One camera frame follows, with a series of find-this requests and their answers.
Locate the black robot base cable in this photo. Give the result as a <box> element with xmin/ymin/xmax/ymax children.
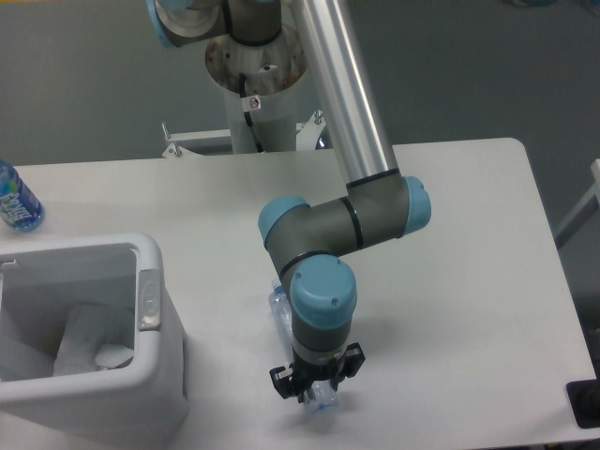
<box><xmin>237</xmin><ymin>72</ymin><xmax>265</xmax><ymax>154</ymax></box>

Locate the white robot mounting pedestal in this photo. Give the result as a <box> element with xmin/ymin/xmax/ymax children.
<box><xmin>205</xmin><ymin>24</ymin><xmax>308</xmax><ymax>154</ymax></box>

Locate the black clamp at table edge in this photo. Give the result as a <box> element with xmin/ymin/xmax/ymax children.
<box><xmin>566</xmin><ymin>379</ymin><xmax>599</xmax><ymax>429</ymax></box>

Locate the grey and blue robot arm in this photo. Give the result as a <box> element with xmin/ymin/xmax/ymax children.
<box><xmin>147</xmin><ymin>1</ymin><xmax>431</xmax><ymax>406</ymax></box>

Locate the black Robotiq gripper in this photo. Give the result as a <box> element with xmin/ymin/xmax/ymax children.
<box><xmin>269</xmin><ymin>342</ymin><xmax>366</xmax><ymax>403</ymax></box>

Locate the white plastic trash can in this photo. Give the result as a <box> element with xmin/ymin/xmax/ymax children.
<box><xmin>1</xmin><ymin>233</ymin><xmax>188</xmax><ymax>448</ymax></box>

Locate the clear plastic bag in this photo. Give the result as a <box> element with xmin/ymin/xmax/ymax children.
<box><xmin>52</xmin><ymin>304</ymin><xmax>135</xmax><ymax>377</ymax></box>

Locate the white frame at right edge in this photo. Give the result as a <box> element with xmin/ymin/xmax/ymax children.
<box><xmin>554</xmin><ymin>158</ymin><xmax>599</xmax><ymax>249</ymax></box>

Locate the blue labelled water bottle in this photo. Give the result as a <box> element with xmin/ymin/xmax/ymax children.
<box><xmin>1</xmin><ymin>159</ymin><xmax>45</xmax><ymax>233</ymax></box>

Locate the clear plastic bottle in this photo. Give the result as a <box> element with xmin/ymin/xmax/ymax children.
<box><xmin>268</xmin><ymin>278</ymin><xmax>339</xmax><ymax>418</ymax></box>

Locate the white bracket with bolt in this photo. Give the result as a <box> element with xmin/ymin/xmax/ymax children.
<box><xmin>295</xmin><ymin>109</ymin><xmax>333</xmax><ymax>152</ymax></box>

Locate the white left foot bracket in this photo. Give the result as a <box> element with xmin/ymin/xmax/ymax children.
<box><xmin>161</xmin><ymin>122</ymin><xmax>233</xmax><ymax>158</ymax></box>

